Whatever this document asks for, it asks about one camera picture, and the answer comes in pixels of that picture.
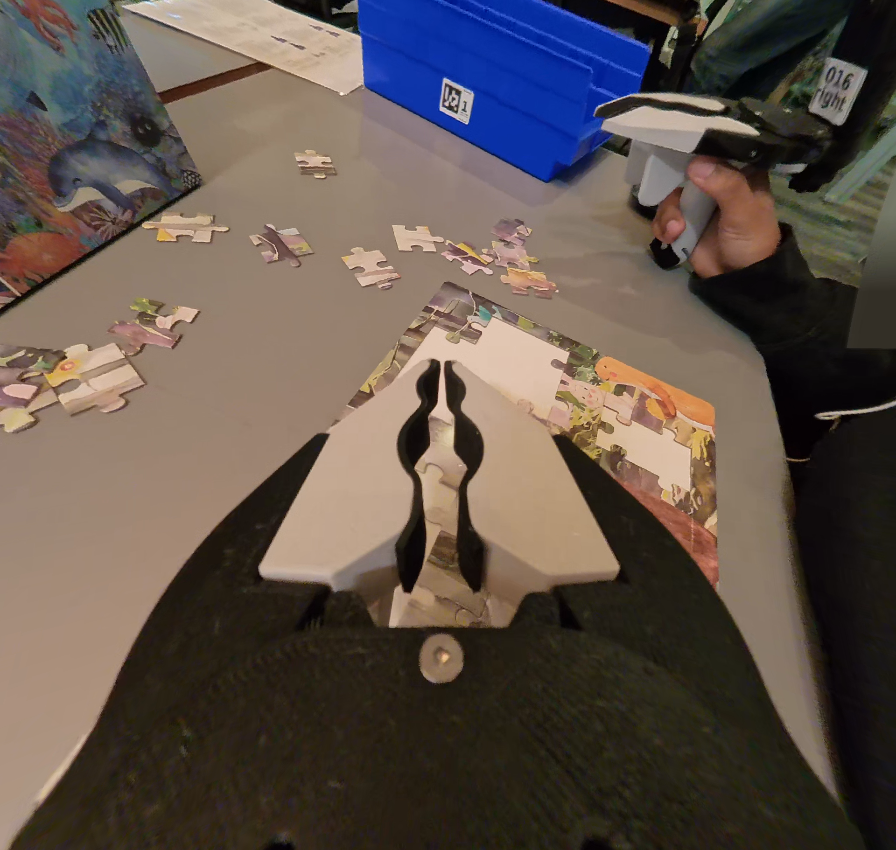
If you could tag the printed paper sheet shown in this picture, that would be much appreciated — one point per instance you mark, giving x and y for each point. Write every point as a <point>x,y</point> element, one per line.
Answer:
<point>245,31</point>

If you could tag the jigsaw pieces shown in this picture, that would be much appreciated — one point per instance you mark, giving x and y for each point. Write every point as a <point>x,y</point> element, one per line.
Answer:
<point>413,238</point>

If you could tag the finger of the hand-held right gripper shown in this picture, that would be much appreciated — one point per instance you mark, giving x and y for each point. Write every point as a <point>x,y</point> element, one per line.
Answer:
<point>686,103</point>
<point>665,133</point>

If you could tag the puzzle box with pictures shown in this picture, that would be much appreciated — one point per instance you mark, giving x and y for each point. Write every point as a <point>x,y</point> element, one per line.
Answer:
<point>70,129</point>

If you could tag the person's dark clothing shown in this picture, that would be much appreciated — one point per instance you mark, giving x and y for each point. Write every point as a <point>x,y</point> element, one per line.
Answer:
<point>854,584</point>

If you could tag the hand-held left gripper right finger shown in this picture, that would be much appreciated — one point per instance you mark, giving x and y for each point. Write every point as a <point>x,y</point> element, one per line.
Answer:
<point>539,514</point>

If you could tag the blue plastic bin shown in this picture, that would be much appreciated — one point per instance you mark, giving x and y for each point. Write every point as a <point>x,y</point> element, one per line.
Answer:
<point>490,59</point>

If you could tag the animal jigsaw puzzle board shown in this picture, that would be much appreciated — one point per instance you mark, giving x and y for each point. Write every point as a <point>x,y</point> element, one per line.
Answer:
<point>521,357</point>

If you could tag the person's right hand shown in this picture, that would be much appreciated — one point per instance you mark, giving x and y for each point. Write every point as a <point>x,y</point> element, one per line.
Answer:
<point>742,227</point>

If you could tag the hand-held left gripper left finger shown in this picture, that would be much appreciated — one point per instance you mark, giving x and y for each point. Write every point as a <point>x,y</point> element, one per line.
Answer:
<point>336,507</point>

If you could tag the person's right forearm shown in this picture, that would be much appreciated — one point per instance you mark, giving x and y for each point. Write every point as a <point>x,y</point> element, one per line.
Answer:
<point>791,311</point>

